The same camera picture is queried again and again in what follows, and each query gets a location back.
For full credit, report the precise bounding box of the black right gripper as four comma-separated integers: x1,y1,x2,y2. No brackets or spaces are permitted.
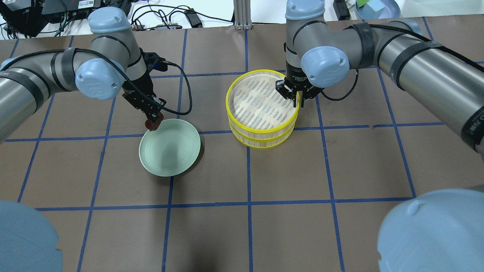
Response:
275,62,324,108

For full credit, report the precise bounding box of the light green plate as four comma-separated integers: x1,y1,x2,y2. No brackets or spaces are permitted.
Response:
138,119,201,177

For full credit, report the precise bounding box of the aluminium frame post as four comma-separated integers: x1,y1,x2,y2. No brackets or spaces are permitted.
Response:
233,0,252,30

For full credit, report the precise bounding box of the brown bun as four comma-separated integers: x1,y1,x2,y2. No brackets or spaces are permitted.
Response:
145,113,164,131

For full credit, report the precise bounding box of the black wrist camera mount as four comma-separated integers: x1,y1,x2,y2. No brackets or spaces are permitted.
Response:
141,52,168,73

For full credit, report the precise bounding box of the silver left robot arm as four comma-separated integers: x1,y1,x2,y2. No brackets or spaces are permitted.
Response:
0,7,167,142

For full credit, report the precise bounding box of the black power adapter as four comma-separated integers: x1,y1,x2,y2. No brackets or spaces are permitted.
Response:
183,9,203,29

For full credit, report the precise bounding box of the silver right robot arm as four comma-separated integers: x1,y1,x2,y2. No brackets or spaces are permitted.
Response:
275,0,484,154

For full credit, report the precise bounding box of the blue plate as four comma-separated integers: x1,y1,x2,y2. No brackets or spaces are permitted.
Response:
355,0,401,20

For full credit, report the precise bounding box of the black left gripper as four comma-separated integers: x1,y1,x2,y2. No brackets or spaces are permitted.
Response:
122,74,166,118

